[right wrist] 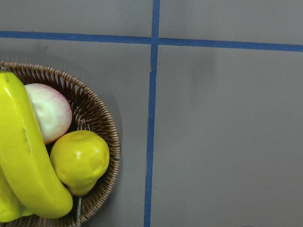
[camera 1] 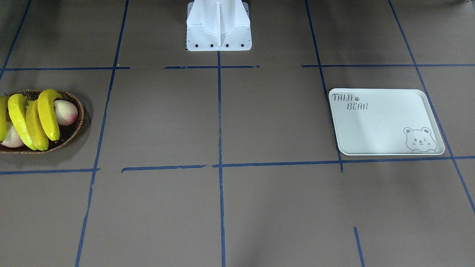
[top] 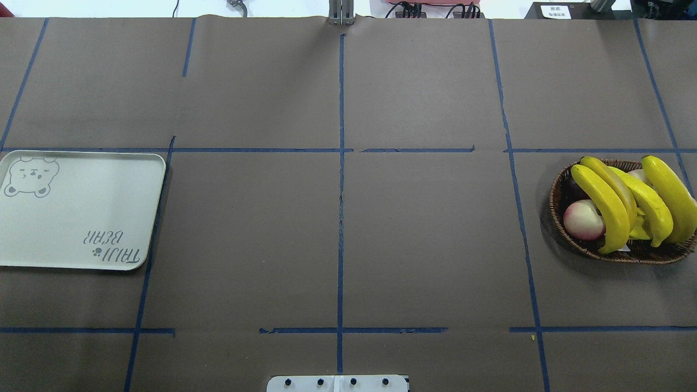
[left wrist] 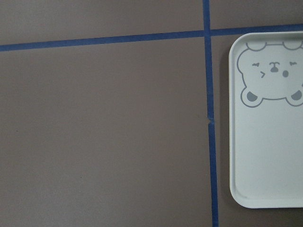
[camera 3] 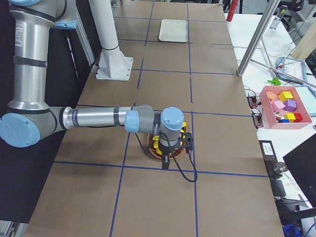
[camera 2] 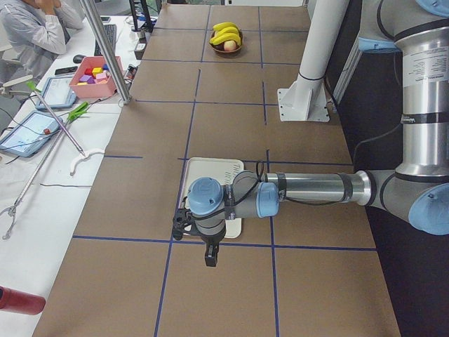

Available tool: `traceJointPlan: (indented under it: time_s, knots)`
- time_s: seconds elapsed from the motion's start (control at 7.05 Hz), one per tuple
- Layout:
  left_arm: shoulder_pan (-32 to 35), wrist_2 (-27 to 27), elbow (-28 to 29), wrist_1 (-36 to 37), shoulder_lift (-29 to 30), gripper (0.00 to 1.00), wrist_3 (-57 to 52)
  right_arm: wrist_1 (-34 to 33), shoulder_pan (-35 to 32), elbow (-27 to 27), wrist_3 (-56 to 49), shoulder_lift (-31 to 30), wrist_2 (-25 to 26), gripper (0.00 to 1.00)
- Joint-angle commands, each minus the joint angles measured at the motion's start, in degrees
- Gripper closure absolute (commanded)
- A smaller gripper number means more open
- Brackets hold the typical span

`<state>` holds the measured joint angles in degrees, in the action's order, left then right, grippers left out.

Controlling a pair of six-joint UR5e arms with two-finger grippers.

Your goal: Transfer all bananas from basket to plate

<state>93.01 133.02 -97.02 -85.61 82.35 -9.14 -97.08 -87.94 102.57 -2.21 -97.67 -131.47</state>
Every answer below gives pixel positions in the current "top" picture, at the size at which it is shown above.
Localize yellow banana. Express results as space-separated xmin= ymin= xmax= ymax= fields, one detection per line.
xmin=580 ymin=156 xmax=673 ymax=247
xmin=641 ymin=155 xmax=696 ymax=243
xmin=570 ymin=164 xmax=631 ymax=255

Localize brown wicker basket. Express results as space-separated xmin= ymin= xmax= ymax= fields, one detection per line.
xmin=540 ymin=161 xmax=695 ymax=265

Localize dark purple fruit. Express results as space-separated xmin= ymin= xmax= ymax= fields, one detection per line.
xmin=561 ymin=175 xmax=590 ymax=204

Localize pink white peach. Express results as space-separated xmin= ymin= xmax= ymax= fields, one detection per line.
xmin=563 ymin=199 xmax=606 ymax=241

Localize white bear tray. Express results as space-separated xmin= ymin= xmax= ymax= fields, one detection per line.
xmin=1 ymin=150 xmax=167 ymax=271

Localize pink white apple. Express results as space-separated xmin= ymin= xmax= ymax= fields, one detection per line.
xmin=627 ymin=169 xmax=654 ymax=188

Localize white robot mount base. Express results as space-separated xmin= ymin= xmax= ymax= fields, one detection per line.
xmin=266 ymin=374 xmax=411 ymax=391

